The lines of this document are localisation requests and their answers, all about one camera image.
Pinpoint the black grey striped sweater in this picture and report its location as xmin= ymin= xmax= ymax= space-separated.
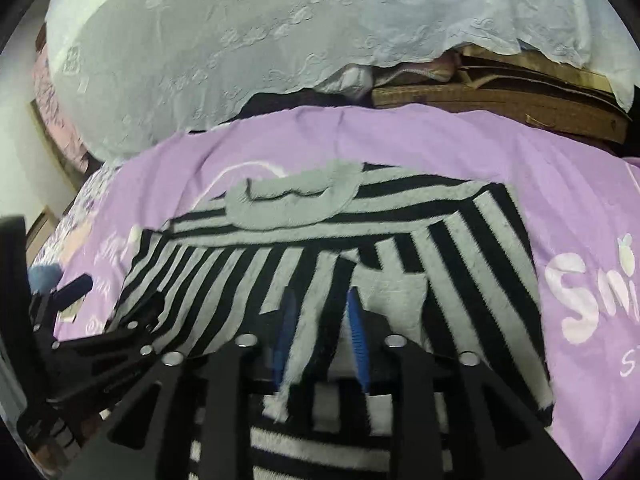
xmin=110 ymin=160 xmax=554 ymax=479

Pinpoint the blue fleece garment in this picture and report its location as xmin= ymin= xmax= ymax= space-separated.
xmin=27 ymin=263 xmax=63 ymax=295

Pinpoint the purple floral bedding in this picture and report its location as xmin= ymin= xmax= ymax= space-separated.
xmin=35 ymin=165 xmax=119 ymax=268

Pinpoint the pink floral fabric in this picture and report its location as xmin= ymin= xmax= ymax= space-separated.
xmin=32 ymin=44 xmax=90 ymax=174

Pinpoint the purple smile bed sheet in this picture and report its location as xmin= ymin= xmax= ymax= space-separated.
xmin=55 ymin=105 xmax=639 ymax=479

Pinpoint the white lace cover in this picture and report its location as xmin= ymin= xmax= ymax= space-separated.
xmin=46 ymin=0 xmax=639 ymax=162

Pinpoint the white folded cloth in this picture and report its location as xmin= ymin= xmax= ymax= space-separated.
xmin=314 ymin=64 xmax=374 ymax=101

